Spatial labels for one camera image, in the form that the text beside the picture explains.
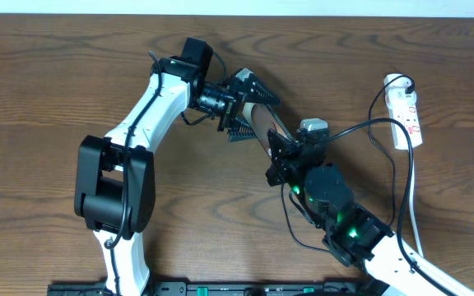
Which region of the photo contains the Galaxy smartphone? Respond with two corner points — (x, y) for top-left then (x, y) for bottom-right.
(242, 103), (291, 158)

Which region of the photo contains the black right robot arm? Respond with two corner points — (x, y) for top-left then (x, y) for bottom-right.
(267, 128), (474, 295)

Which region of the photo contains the white power strip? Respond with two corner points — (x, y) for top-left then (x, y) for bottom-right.
(383, 73), (423, 148)

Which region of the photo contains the black USB charging cable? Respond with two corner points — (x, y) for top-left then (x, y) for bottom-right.
(280, 74), (416, 253)

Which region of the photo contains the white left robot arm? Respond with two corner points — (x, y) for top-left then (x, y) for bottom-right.
(74, 37), (280, 295)

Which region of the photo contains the black left camera cable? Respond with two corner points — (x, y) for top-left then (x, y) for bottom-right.
(104, 49), (164, 296)

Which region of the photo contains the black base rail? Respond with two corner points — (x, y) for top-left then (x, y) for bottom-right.
(46, 281), (361, 296)

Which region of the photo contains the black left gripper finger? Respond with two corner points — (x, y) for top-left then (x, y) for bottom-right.
(244, 76), (281, 105)
(225, 114), (256, 142)

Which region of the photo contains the white USB charger plug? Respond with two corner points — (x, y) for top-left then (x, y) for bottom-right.
(385, 86), (417, 109)

